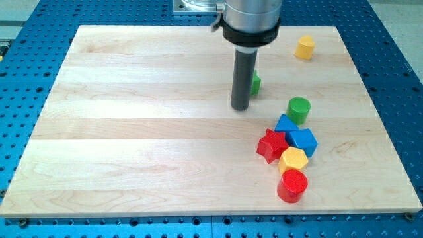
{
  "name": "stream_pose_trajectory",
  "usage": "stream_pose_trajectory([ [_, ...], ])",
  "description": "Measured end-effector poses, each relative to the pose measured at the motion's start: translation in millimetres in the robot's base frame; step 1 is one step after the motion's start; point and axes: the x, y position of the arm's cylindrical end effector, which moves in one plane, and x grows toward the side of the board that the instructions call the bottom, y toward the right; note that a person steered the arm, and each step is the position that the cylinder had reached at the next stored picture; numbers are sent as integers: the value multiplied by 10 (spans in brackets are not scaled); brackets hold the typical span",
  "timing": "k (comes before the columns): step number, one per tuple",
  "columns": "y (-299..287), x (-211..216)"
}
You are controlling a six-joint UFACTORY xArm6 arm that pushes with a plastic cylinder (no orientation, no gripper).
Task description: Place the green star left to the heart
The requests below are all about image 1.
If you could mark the yellow heart block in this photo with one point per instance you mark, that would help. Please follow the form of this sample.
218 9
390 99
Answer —
305 47

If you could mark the red cylinder block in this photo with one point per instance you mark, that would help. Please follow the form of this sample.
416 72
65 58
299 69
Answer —
292 185

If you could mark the light wooden board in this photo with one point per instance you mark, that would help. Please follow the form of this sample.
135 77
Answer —
138 123

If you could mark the blue triangle block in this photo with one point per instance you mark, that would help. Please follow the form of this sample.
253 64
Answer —
286 125

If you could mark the green cylinder block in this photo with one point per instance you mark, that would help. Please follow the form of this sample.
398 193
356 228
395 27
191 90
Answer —
298 109

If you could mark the blue cube block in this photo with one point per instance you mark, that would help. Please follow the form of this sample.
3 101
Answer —
304 139

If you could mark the yellow hexagon block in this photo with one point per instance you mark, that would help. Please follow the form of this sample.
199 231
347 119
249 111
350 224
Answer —
292 158

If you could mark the silver robot mounting plate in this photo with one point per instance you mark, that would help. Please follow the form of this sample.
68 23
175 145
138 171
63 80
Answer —
189 7

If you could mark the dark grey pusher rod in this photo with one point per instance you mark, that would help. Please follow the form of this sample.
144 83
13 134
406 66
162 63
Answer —
243 71

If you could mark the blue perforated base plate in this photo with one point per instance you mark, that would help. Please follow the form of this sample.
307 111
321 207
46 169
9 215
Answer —
383 38

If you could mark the red star block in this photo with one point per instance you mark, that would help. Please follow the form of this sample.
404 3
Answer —
272 145

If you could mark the green star block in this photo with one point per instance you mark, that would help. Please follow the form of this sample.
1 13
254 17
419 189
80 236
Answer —
256 81

